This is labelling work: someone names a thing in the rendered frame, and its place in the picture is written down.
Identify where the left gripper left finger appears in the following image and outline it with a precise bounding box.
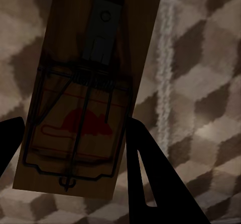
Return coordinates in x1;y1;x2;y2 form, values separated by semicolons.
0;117;26;177

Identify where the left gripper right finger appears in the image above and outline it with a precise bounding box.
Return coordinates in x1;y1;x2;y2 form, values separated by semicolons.
126;117;211;224

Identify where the mousetrap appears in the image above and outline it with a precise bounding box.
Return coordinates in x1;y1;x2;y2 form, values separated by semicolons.
12;0;160;200

